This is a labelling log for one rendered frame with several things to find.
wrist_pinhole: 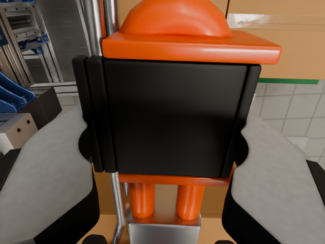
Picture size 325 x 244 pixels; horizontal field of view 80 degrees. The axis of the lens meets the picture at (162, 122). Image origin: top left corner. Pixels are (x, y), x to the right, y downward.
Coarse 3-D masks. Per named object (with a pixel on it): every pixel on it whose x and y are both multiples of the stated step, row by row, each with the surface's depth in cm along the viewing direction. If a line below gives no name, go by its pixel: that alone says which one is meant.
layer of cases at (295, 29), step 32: (128, 0) 66; (224, 0) 66; (256, 0) 65; (288, 0) 65; (320, 0) 65; (256, 32) 71; (288, 32) 70; (320, 32) 70; (288, 64) 76; (320, 64) 76
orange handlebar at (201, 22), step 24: (144, 0) 9; (168, 0) 8; (192, 0) 9; (144, 24) 9; (168, 24) 9; (192, 24) 9; (216, 24) 9; (144, 192) 15; (192, 192) 15; (144, 216) 16; (192, 216) 16
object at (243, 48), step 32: (128, 64) 8; (160, 64) 8; (192, 64) 8; (224, 64) 8; (256, 64) 8; (128, 96) 9; (160, 96) 9; (192, 96) 9; (224, 96) 9; (128, 128) 10; (160, 128) 10; (192, 128) 10; (224, 128) 10; (128, 160) 11; (160, 160) 11; (192, 160) 11; (224, 160) 11
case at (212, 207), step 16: (96, 176) 49; (112, 192) 45; (208, 192) 45; (224, 192) 45; (112, 208) 41; (208, 208) 41; (96, 224) 42; (112, 224) 42; (208, 224) 41; (80, 240) 45; (128, 240) 45; (208, 240) 44
